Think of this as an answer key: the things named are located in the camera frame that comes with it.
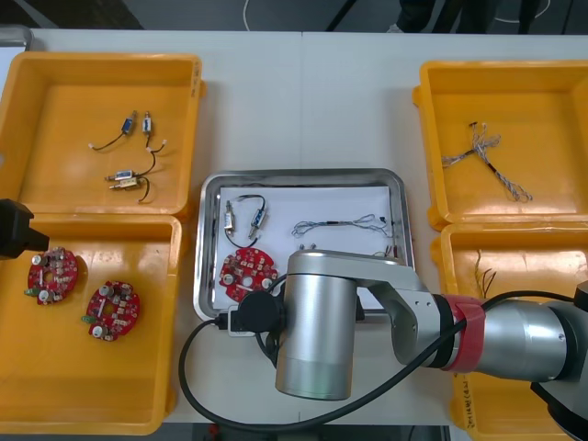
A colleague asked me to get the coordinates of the yellow-orange plastic bin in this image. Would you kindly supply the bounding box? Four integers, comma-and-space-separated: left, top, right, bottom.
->
431, 222, 588, 441
412, 59, 588, 232
0, 50, 206, 218
0, 213, 185, 436

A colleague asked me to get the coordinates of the red-black wire harness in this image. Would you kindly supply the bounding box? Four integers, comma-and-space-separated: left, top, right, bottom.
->
474, 249, 501, 296

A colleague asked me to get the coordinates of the white floor cable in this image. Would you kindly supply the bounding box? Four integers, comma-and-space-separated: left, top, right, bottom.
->
242, 0, 264, 30

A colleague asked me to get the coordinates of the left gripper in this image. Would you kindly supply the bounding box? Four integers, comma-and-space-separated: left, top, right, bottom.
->
0, 198, 51, 261

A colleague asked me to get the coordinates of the white paper sheet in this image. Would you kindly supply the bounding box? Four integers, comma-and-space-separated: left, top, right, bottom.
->
218, 183, 401, 314

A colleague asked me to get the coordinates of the round red circuit board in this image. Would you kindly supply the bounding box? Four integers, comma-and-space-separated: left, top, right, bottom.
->
22, 246, 79, 305
220, 246, 280, 303
80, 280, 141, 344

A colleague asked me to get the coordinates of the brass solenoid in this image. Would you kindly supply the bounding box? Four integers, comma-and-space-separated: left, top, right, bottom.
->
107, 177, 153, 205

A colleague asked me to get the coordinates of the steel tray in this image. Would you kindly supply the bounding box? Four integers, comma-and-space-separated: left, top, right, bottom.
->
196, 167, 417, 322
0, 26, 34, 51

